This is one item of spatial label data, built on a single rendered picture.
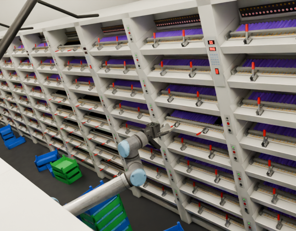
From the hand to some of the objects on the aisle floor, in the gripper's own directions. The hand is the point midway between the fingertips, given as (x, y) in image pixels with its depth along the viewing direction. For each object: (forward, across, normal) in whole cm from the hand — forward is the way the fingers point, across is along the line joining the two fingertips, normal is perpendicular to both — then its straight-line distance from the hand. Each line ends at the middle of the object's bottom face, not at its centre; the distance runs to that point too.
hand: (168, 127), depth 218 cm
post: (+30, -35, +104) cm, 113 cm away
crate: (-6, +29, +105) cm, 109 cm away
